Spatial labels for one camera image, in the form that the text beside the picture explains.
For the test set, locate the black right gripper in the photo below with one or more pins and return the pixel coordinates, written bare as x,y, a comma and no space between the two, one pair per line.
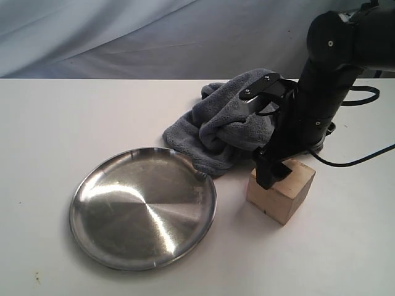
287,115

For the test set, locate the pale wooden cube block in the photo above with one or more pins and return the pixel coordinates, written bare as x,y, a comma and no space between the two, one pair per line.
282,200

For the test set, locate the grey-blue fleece towel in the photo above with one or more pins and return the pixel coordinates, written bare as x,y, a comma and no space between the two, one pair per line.
216,134

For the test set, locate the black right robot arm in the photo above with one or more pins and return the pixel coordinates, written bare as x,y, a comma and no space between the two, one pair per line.
341,45

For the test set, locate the round stainless steel plate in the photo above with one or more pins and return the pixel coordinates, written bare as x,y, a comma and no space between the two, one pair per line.
142,209

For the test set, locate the white backdrop sheet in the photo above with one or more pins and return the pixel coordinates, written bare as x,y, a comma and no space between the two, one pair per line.
156,39

